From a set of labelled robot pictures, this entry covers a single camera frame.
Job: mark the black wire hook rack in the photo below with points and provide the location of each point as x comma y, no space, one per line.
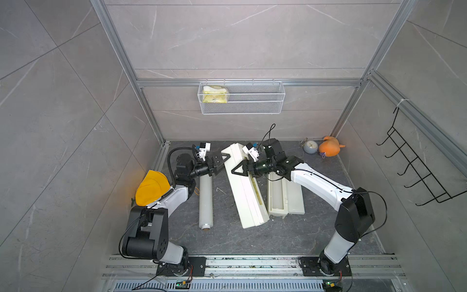
423,174

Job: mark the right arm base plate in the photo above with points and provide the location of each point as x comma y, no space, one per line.
321,266

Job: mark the cream wrap dispenser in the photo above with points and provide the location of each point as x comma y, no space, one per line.
246,191
284,197

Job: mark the aluminium front rail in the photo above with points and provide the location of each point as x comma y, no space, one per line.
282,266

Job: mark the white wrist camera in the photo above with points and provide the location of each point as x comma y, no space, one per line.
251,151
202,150

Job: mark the white wire mesh basket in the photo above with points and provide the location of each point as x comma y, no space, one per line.
246,97

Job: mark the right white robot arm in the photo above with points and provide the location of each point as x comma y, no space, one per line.
354,206

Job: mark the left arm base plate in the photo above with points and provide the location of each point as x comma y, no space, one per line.
192,266

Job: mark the orange plush toy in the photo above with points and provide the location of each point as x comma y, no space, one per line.
330,147

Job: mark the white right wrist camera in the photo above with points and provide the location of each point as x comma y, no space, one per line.
251,151

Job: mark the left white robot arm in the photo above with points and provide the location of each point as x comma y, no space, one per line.
147,233

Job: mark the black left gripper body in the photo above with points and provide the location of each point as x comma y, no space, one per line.
204,170

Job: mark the yellow packet in basket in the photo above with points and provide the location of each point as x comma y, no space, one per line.
214,94

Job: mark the yellow plush toy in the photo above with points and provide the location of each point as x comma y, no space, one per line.
153,187

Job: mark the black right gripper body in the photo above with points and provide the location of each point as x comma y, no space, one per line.
262,166

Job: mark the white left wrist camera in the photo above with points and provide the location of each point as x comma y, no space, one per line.
202,150

